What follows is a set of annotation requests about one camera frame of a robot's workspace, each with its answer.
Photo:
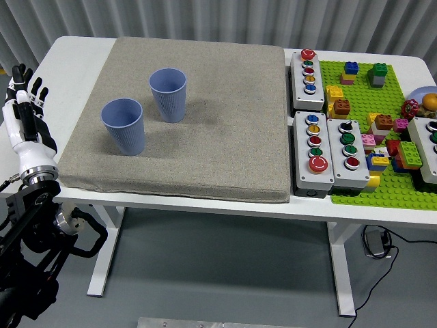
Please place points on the orange-brown toy brick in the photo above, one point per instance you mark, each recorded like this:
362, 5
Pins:
383, 122

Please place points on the green toy brick on orange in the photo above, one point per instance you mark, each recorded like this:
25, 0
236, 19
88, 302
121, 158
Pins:
409, 153

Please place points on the yellow round toy brick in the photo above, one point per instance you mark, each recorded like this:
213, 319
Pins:
373, 181

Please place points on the green studded baseplate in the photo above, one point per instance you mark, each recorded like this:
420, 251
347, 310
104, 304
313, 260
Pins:
362, 95

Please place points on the orange toy fruit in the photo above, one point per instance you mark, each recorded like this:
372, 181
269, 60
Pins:
431, 101

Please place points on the small yellow toy brick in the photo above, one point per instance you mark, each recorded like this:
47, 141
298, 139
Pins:
371, 119

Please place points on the tall yellow brick stack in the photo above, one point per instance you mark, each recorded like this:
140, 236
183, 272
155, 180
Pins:
334, 93

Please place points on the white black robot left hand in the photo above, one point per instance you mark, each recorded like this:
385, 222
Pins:
34, 155

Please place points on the brown toy brick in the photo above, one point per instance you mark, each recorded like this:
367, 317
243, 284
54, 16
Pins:
341, 107

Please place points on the light pink toy brick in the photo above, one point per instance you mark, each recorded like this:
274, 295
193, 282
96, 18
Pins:
368, 139

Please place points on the blue yellow pink brick stack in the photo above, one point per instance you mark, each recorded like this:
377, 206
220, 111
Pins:
351, 68

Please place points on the four-button box, black selector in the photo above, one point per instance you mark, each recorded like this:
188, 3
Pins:
341, 171

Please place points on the five-button box, shallow base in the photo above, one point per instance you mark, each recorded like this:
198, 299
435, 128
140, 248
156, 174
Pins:
300, 99

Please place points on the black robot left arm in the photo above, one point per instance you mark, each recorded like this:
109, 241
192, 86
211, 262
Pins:
24, 212

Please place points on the red toy brick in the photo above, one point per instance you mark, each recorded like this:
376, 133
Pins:
392, 147

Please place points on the grey-brown cushion mat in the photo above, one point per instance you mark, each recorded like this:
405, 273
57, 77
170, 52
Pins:
222, 136

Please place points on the white table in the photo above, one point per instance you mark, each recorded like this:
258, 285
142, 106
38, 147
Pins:
78, 61

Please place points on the light blue plate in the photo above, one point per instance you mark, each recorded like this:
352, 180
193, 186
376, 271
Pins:
418, 94

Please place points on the five-button box, black base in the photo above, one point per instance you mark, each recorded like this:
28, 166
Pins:
304, 171

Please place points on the red toy valve wheel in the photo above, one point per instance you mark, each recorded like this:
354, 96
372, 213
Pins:
409, 108

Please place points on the white toy brick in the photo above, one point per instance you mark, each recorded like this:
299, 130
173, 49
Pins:
379, 131

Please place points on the green grey brick stack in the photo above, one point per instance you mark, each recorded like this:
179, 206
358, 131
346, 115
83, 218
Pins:
377, 80

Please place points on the grey pleated curtain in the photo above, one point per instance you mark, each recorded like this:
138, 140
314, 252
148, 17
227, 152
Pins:
218, 17

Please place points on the grey button box, dark buttons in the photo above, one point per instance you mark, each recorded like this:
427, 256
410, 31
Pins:
421, 150

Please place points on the magenta toy brick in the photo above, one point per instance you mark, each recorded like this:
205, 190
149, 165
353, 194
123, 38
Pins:
400, 125

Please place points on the blue ribbed plastic cup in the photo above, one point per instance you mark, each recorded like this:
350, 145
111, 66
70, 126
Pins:
169, 106
124, 136

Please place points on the grey power adapter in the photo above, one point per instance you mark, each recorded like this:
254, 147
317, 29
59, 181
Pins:
373, 243

